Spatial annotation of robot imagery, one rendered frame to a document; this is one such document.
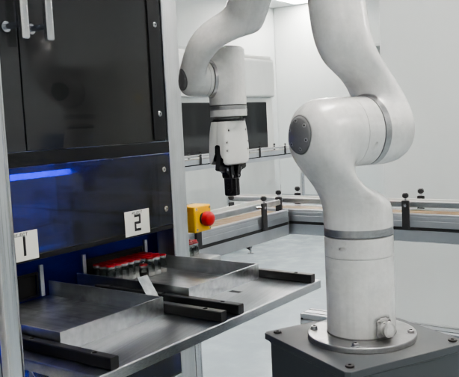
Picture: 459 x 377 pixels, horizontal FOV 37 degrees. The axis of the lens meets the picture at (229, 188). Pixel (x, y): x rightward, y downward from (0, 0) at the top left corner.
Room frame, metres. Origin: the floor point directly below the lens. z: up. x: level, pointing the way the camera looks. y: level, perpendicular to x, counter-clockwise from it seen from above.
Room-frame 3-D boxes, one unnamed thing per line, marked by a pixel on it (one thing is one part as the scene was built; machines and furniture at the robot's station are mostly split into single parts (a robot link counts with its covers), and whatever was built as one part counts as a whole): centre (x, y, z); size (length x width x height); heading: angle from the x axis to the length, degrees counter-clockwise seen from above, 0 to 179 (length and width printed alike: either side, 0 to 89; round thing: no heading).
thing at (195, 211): (1.88, 0.10, 1.00); 0.08 x 0.07 x 0.07; 54
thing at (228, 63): (1.58, 0.00, 1.35); 0.09 x 0.08 x 0.13; 120
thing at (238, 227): (2.20, 0.05, 0.92); 0.69 x 0.16 x 0.16; 144
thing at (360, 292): (1.20, -0.22, 0.95); 0.19 x 0.19 x 0.18
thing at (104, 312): (1.34, 0.36, 0.90); 0.34 x 0.26 x 0.04; 54
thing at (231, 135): (1.58, -0.01, 1.21); 0.10 x 0.08 x 0.11; 145
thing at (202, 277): (1.61, 0.15, 0.90); 0.34 x 0.26 x 0.04; 54
